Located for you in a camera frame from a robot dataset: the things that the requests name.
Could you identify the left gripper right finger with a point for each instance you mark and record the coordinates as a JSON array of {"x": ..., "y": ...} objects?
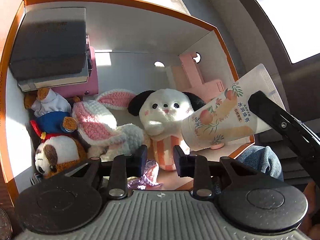
[{"x": 195, "y": 167}]

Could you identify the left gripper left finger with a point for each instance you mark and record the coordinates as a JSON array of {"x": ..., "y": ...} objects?
[{"x": 123, "y": 167}]

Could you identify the crochet bunny plush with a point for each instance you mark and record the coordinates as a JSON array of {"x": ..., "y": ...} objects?
[{"x": 98, "y": 127}]

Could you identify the white lotion tube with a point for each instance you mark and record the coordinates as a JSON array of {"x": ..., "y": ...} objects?
[{"x": 227, "y": 117}]

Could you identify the white dog plush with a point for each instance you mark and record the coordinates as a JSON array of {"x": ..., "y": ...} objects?
[{"x": 161, "y": 113}]

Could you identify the brown bear plush blue outfit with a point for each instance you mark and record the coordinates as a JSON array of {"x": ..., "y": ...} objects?
[{"x": 59, "y": 149}]

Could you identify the pink phone stand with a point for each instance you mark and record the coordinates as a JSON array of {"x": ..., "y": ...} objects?
[{"x": 188, "y": 78}]

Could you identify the orange cardboard box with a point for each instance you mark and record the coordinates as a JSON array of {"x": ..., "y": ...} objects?
[{"x": 135, "y": 34}]

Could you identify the grey book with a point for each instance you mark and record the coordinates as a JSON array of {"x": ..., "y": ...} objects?
[{"x": 62, "y": 80}]

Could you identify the person right hand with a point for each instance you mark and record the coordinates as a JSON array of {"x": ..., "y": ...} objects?
[{"x": 312, "y": 231}]

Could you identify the window frame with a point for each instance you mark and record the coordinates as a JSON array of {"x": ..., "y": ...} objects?
[{"x": 273, "y": 40}]

